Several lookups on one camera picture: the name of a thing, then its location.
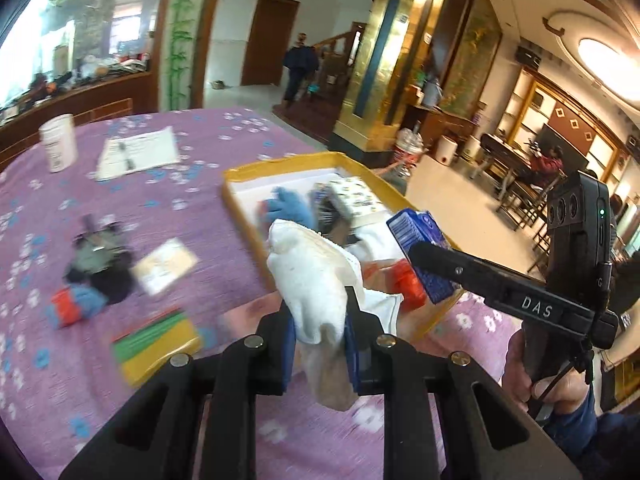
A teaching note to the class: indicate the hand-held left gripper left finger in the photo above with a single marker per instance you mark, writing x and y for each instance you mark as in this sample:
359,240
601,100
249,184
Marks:
287,360

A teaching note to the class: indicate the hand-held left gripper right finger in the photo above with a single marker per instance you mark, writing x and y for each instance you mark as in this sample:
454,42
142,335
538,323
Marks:
356,365

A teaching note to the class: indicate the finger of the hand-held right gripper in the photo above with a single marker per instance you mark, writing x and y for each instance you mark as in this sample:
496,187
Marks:
500,290

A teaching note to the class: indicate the white sock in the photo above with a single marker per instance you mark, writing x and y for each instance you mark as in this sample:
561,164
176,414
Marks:
310,280

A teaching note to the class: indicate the lemon print tissue pack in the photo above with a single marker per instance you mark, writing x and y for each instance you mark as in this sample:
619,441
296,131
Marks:
357,195

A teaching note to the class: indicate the yellow-edged white box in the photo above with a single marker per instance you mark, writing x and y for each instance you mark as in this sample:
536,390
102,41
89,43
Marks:
280,180

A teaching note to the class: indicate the person's right forearm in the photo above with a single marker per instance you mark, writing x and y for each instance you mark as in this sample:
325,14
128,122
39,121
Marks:
590,440

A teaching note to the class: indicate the person's right hand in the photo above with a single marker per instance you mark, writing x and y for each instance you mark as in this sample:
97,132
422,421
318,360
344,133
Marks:
517,375

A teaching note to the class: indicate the black television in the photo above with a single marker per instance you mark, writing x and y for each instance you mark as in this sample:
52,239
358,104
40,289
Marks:
570,147

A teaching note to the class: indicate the dark wooden table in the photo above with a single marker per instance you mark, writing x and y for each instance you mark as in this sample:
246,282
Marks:
505,152

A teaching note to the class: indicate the green red yellow striped packet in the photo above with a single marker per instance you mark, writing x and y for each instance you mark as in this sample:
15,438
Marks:
155,345

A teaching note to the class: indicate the wooden display cabinet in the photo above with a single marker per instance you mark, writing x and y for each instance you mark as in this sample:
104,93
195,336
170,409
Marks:
520,105

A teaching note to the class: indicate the blue glove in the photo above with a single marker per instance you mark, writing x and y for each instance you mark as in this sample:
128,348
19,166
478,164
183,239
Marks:
290,205

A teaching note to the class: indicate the yellow white tissue pack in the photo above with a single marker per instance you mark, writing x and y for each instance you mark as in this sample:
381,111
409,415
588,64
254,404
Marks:
162,265

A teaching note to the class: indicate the purple floral tablecloth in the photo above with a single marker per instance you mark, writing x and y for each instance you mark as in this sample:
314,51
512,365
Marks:
200,220

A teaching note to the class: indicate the red white bucket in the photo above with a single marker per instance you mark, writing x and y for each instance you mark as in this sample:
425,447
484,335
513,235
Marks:
407,147

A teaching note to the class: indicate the ceiling lamp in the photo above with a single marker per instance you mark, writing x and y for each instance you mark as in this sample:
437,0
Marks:
610,65

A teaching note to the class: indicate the black speaker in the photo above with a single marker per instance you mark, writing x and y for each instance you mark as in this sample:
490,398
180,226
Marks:
527,56

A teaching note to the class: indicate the dark cloth pile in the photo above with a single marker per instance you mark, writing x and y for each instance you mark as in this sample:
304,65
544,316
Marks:
107,280

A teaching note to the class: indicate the pale thermos jug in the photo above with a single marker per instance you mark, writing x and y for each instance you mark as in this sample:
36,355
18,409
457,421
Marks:
434,91

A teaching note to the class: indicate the large framed painting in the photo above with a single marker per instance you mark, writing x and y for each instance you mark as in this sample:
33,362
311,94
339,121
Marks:
470,55

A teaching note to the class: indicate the red and blue cloth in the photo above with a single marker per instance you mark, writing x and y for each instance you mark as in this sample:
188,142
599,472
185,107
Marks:
75,305

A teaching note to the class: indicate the white notebook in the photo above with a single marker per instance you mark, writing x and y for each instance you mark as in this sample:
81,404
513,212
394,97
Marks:
150,152

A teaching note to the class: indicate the gold pillar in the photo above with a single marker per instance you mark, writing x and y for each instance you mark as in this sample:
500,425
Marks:
380,60

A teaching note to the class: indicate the black pen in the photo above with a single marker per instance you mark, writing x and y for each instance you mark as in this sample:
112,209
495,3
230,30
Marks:
125,155

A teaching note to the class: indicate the wooden stair railing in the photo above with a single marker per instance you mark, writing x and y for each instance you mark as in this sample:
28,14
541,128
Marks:
340,70

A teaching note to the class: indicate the white cup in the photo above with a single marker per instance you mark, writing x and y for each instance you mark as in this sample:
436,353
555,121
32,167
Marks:
59,145

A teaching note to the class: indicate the brown wooden door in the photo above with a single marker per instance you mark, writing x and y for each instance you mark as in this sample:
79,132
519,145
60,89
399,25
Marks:
267,40

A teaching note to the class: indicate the wooden counter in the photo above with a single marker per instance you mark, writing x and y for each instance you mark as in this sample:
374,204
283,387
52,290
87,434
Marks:
100,92

